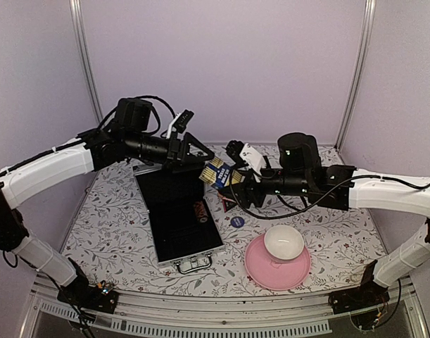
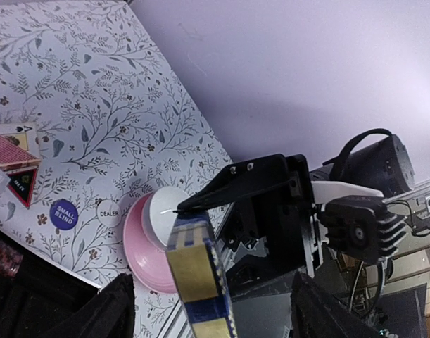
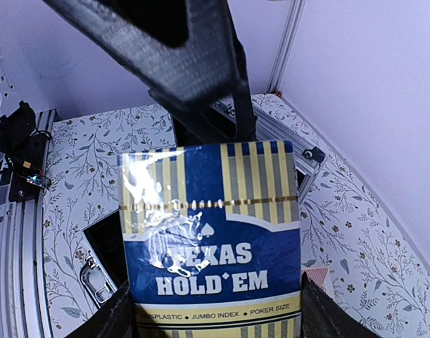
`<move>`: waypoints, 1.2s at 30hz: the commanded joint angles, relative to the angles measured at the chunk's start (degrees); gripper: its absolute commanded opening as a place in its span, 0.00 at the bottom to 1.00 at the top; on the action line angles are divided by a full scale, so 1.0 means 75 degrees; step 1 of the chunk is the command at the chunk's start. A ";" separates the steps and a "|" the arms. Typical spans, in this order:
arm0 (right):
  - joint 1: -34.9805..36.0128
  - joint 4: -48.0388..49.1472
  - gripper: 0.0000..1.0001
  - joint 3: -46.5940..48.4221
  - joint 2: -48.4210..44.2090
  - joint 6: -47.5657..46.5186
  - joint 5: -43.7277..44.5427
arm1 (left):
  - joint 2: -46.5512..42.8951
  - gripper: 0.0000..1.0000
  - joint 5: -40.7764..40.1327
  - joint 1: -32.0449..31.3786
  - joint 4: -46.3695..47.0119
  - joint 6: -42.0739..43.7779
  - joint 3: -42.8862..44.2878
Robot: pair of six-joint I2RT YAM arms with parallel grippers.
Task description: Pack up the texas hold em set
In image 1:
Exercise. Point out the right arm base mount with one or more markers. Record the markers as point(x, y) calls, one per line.
point(353, 299)

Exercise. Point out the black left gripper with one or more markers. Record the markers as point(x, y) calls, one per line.
point(179, 151)

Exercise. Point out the right aluminium frame post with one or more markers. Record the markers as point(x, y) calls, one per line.
point(359, 67)

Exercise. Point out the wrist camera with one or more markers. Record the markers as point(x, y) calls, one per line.
point(179, 123)
point(244, 155)

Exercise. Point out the left aluminium frame post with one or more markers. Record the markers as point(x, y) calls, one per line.
point(83, 52)

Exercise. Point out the black triangular card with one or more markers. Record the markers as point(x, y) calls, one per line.
point(228, 204)

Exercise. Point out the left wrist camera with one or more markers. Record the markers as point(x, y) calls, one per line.
point(179, 123)

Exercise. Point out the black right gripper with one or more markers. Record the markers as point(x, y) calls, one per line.
point(245, 190)

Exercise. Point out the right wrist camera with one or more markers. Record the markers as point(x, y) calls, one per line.
point(244, 155)

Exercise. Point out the blue dealer button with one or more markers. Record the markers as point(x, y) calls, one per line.
point(237, 222)

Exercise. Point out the pink plate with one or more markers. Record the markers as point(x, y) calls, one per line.
point(268, 273)

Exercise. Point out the white bowl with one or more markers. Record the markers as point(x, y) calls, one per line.
point(283, 243)

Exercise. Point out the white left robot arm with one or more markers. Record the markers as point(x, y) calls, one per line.
point(122, 135)

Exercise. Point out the aluminium poker case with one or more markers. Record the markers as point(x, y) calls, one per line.
point(179, 239)

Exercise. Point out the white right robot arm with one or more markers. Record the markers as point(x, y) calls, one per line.
point(340, 187)

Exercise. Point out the aluminium frame post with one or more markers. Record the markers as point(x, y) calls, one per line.
point(83, 52)
point(359, 67)

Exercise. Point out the blue gold card deck box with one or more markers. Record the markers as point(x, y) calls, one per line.
point(217, 174)

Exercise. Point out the front aluminium rail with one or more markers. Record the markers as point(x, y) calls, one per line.
point(159, 315)

